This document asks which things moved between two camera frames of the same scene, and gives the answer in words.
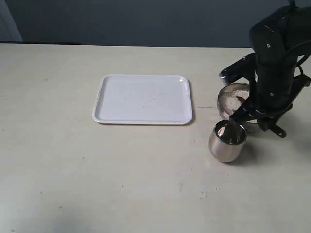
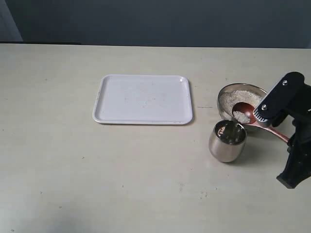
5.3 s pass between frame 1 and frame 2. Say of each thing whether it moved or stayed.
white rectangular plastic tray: stayed
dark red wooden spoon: moved
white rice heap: stayed
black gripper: moved
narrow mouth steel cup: stayed
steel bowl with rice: stayed
